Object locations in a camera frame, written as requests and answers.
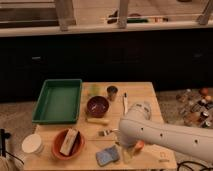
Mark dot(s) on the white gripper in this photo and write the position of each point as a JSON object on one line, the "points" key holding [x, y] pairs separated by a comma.
{"points": [[127, 154]]}

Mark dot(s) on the blue sponge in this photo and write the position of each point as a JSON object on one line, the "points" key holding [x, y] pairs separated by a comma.
{"points": [[107, 156]]}

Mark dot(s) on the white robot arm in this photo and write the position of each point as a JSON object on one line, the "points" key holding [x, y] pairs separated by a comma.
{"points": [[137, 125]]}

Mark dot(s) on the purple bowl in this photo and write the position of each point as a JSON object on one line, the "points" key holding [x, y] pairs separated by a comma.
{"points": [[97, 106]]}

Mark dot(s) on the white block in orange bowl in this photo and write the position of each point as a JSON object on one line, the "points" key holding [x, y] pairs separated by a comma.
{"points": [[68, 141]]}

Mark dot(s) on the orange bowl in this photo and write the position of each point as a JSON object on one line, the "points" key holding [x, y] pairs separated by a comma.
{"points": [[75, 150]]}

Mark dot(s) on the orange carrot piece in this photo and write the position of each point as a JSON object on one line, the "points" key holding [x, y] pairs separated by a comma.
{"points": [[138, 147]]}

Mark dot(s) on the metal fork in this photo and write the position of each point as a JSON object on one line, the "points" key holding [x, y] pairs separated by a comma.
{"points": [[106, 132]]}

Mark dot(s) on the small metal cup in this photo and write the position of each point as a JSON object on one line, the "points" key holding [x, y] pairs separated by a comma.
{"points": [[112, 92]]}

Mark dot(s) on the green plastic tray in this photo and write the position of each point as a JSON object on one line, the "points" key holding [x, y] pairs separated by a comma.
{"points": [[58, 102]]}

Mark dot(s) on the white round container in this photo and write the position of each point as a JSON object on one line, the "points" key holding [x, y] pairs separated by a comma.
{"points": [[32, 144]]}

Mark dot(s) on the white handled black brush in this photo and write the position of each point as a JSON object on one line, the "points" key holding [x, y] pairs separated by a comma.
{"points": [[125, 103]]}

